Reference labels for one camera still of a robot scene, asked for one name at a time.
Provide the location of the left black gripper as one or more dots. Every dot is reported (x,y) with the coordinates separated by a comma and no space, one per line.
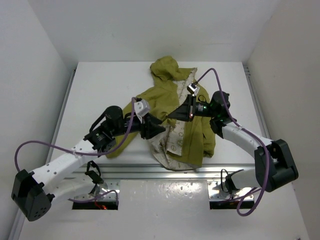
(152,128)

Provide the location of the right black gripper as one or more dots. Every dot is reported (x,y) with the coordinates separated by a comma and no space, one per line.
(186,111)

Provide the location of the olive green hooded jacket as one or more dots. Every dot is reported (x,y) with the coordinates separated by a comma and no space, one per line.
(183,145)

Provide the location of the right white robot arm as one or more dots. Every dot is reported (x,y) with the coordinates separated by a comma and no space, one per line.
(274,165)

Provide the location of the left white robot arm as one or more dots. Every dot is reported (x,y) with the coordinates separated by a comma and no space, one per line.
(68,175)

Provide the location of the white front cover panel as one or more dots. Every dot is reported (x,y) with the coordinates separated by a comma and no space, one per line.
(175,210)

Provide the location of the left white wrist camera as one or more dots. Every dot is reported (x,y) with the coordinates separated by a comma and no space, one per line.
(141,108)

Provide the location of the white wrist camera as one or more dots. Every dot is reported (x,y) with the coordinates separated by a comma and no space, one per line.
(193,89)
(141,108)

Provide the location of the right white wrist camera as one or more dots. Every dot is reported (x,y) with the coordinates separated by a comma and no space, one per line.
(193,89)

